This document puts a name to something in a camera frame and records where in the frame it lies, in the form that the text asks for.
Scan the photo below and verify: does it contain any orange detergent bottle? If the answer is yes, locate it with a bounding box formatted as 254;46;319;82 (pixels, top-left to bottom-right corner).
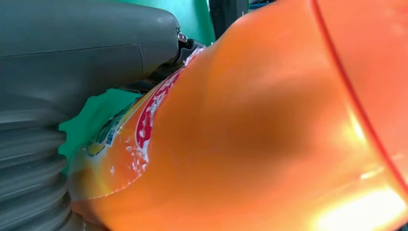
67;0;408;231

